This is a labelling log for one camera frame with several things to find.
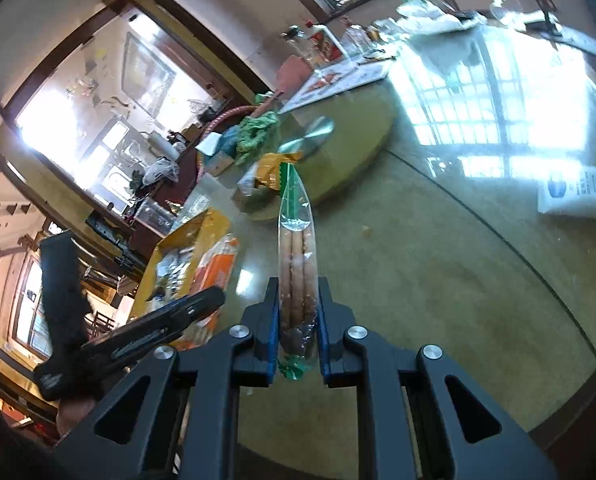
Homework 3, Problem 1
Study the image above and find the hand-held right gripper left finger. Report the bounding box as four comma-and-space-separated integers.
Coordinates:
53, 275, 281, 480

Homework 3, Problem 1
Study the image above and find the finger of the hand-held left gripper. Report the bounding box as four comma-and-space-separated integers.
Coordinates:
83, 287, 227, 377

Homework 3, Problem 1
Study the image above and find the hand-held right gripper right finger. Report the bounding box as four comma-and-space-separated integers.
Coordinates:
317, 276, 559, 480

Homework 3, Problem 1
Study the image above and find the clear green-edged cookie packet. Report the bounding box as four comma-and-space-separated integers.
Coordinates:
275, 162, 320, 382

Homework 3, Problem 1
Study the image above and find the yellow cardboard box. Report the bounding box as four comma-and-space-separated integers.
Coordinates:
130, 210, 242, 351

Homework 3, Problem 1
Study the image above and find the person's left hand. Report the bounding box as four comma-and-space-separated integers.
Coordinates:
57, 396, 98, 436

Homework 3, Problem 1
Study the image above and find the clear glass cup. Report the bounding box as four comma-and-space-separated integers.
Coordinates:
140, 195, 179, 231

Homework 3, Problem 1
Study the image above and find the translucent paper bag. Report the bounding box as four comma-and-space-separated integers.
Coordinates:
178, 175, 229, 226

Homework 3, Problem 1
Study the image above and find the crumpled plastic bag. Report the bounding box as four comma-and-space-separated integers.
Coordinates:
140, 157, 181, 186

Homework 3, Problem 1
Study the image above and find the white thermos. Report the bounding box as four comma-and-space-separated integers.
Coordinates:
148, 132, 177, 159

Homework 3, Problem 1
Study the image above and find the yellow green snack packet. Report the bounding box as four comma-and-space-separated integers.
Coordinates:
250, 152, 302, 194

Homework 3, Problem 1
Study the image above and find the blue white box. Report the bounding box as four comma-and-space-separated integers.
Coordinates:
196, 127, 241, 176

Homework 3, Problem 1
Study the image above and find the green crochet cloth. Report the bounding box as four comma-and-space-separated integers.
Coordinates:
235, 111, 281, 166

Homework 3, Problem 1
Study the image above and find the pink hoop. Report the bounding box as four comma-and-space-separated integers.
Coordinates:
196, 105, 259, 186

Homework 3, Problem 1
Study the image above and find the round silver lid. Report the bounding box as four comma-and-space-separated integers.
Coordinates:
278, 116, 336, 157

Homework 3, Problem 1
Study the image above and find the round glass turntable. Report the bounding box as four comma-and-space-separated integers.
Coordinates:
243, 80, 399, 221

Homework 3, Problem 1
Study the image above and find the pink fly swatter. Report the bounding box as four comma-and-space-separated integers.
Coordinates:
277, 55, 311, 99

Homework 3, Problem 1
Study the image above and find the printed paper mat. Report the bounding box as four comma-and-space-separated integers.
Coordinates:
278, 55, 394, 113

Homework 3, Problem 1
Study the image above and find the clear glass bottle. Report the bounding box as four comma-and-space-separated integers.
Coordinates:
283, 25, 311, 61

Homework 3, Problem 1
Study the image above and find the white cream tube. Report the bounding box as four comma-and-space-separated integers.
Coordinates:
537, 165, 596, 222

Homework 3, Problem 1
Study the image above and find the small glass bottle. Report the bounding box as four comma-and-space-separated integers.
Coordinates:
345, 17, 374, 56

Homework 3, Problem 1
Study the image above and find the white plastic bag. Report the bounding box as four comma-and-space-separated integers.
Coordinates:
395, 0, 486, 78

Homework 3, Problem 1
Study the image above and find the wine glass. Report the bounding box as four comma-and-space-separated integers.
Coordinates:
489, 0, 526, 24

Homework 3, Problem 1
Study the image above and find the framed wall picture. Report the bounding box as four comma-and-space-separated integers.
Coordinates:
120, 32, 177, 116

